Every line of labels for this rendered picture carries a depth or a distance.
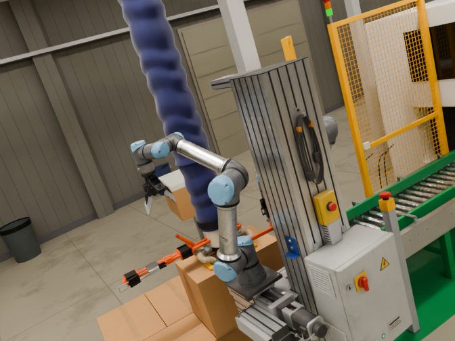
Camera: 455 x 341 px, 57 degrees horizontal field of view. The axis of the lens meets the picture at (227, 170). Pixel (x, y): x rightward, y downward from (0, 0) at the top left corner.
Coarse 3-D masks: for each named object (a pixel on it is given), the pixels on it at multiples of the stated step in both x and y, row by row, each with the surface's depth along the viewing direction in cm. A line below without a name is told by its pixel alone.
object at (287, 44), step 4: (288, 36) 386; (284, 40) 322; (288, 40) 359; (284, 44) 323; (288, 44) 325; (292, 44) 394; (284, 48) 324; (288, 48) 324; (292, 48) 395; (284, 52) 325; (288, 52) 325; (292, 52) 396; (288, 56) 326; (292, 56) 380; (288, 60) 327
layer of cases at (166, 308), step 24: (168, 288) 334; (120, 312) 321; (144, 312) 311; (168, 312) 301; (192, 312) 292; (120, 336) 290; (144, 336) 282; (168, 336) 274; (192, 336) 266; (240, 336) 264
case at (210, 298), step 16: (256, 240) 276; (272, 240) 269; (192, 256) 282; (272, 256) 267; (192, 272) 261; (208, 272) 255; (192, 288) 263; (208, 288) 250; (224, 288) 254; (192, 304) 284; (208, 304) 251; (224, 304) 256; (208, 320) 259; (224, 320) 257
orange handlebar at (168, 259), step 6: (270, 228) 254; (258, 234) 251; (264, 234) 252; (210, 240) 265; (192, 246) 264; (198, 246) 262; (168, 258) 255; (174, 258) 256; (168, 264) 255; (144, 270) 253
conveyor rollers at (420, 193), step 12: (444, 168) 393; (432, 180) 376; (444, 180) 368; (408, 192) 369; (420, 192) 359; (432, 192) 357; (396, 204) 352; (408, 204) 349; (360, 216) 352; (372, 216) 352
